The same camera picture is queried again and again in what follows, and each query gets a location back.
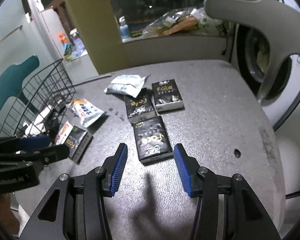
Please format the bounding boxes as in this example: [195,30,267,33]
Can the small white orange sachet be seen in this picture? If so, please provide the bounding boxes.
[55,121,73,145]

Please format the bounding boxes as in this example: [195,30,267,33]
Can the black Face tissue pack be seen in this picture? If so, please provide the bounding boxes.
[152,79,184,112]
[133,115,173,165]
[64,126,93,164]
[124,88,156,124]

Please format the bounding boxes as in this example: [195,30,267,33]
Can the silver orange snack bag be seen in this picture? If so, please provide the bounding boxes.
[66,99,106,128]

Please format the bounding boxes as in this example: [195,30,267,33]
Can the pale blue white pouch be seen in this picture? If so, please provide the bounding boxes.
[104,75,148,98]

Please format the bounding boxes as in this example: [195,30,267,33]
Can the clutter pile on sill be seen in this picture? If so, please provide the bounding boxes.
[142,7,229,37]

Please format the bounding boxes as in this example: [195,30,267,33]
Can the black item in basket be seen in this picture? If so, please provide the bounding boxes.
[48,94,66,114]

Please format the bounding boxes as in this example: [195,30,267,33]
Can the teal plastic chair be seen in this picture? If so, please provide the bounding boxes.
[0,55,39,111]

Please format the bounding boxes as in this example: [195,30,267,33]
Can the clear spray bottle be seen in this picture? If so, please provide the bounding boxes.
[70,28,85,56]

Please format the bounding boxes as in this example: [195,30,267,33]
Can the orange spray bottle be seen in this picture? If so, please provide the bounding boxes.
[58,33,69,49]

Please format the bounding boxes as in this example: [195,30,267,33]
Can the washing machine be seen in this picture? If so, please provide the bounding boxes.
[230,0,300,131]

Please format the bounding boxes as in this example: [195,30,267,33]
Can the blue bottle on sill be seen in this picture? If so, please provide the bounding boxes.
[119,16,130,39]

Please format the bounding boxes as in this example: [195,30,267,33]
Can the grey plastic chair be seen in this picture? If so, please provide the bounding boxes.
[203,0,300,106]

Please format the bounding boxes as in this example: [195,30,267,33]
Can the black wire basket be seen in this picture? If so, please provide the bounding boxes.
[0,59,76,138]

